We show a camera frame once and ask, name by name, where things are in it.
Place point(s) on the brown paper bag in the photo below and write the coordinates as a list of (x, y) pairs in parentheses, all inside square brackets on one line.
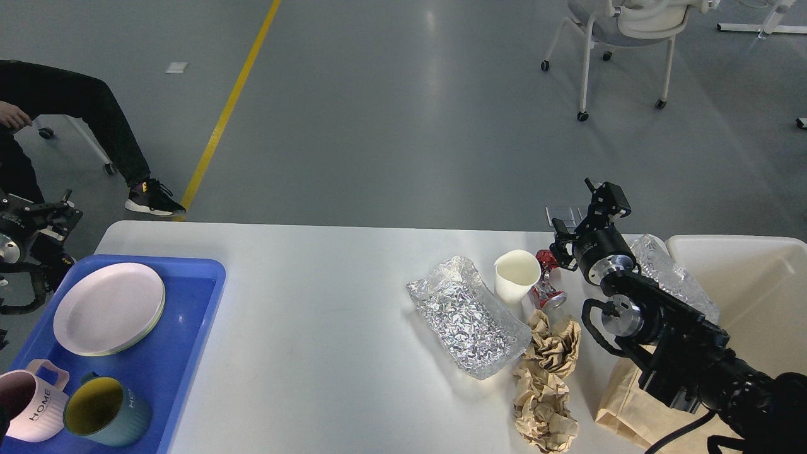
[(633, 414)]

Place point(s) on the white paper scrap on floor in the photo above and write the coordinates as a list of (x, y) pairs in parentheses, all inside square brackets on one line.
[(176, 67)]

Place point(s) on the crushed red soda can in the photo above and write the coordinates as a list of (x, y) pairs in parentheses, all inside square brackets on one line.
[(543, 294)]

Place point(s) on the person hand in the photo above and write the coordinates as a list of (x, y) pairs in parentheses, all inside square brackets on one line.
[(13, 117)]

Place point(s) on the blue plastic tray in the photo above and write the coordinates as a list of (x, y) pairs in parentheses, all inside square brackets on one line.
[(160, 368)]

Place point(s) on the white office chair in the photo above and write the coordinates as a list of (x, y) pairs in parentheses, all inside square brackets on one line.
[(625, 24)]

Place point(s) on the clear plastic bag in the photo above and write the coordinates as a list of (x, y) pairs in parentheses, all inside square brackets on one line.
[(655, 263)]

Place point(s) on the white paper cup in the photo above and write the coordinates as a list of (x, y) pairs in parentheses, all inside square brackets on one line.
[(516, 273)]

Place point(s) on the white plastic bin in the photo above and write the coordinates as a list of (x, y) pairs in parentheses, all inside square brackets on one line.
[(759, 286)]

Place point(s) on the dark green mug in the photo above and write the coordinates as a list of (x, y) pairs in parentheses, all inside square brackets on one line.
[(106, 411)]

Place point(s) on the lower crumpled brown paper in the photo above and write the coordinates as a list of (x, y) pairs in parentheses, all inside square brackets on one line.
[(541, 415)]

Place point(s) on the person leg black trousers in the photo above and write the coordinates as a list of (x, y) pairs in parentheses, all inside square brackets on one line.
[(43, 90)]

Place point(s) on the crumpled brown paper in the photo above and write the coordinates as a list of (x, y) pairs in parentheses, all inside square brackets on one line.
[(554, 348), (541, 415)]

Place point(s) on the black sneaker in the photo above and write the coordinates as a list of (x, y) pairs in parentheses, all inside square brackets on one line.
[(152, 197)]

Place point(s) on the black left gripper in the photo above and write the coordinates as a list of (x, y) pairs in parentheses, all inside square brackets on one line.
[(22, 220)]

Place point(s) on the green plate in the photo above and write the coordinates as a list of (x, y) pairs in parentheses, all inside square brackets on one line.
[(116, 317)]

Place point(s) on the pink HOME mug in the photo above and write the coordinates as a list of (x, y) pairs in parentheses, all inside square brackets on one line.
[(34, 399)]

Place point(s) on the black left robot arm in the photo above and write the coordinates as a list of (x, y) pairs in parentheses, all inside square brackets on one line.
[(37, 275)]

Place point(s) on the crumpled silver foil bag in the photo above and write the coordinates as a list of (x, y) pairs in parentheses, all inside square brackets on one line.
[(477, 330)]

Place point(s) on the pink plate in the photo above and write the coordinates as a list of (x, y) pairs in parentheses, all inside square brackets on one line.
[(65, 322)]

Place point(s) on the upper crumpled brown paper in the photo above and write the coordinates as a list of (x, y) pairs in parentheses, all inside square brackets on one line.
[(554, 348)]

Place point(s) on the white stand base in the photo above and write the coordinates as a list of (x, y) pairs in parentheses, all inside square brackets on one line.
[(772, 23)]

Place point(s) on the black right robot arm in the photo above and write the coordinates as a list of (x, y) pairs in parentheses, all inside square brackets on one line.
[(684, 359)]

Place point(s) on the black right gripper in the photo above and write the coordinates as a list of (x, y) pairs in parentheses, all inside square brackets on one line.
[(602, 250)]

